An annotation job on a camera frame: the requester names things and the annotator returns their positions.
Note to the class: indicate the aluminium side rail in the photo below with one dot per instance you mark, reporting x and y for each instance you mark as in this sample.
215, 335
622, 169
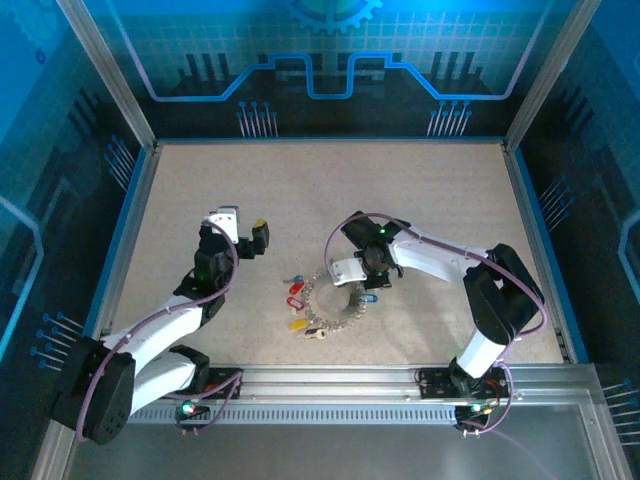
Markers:
129, 240
538, 250

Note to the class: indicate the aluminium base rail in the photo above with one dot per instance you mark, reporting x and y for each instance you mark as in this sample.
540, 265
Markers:
325, 382

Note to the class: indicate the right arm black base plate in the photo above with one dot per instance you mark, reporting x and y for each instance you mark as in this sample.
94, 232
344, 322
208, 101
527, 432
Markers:
435, 382

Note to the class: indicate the black key tag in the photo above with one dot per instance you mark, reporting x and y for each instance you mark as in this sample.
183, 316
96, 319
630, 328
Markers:
311, 332

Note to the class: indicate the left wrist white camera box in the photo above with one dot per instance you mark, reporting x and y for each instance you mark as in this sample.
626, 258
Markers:
222, 222

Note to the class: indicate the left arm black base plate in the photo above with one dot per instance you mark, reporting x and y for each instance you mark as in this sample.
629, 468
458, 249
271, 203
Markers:
227, 382

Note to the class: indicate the yellow key tag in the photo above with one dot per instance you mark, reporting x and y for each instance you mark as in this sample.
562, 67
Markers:
298, 325

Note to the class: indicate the aluminium frame post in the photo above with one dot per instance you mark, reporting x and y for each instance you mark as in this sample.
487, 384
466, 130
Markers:
545, 70
110, 80

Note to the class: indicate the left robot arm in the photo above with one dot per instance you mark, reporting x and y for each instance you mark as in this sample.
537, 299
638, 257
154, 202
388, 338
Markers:
160, 325

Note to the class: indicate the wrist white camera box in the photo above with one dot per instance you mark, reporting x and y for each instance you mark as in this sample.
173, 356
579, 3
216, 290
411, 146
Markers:
347, 272
222, 222

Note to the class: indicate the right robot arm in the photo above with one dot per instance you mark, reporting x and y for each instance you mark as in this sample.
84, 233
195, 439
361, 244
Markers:
435, 257

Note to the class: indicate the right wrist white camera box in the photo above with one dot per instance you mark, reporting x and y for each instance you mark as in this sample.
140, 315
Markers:
347, 272

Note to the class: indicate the blue table border strip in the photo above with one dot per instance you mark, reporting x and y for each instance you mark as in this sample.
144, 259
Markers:
550, 250
116, 240
330, 139

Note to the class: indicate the grey metal panel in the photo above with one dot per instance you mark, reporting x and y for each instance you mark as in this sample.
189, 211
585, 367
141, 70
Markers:
325, 450

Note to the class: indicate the blue key tag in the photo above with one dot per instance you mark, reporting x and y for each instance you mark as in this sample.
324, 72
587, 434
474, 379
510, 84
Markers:
368, 298

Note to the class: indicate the red key tag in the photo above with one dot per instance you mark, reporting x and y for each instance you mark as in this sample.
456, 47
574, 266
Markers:
296, 289
292, 302

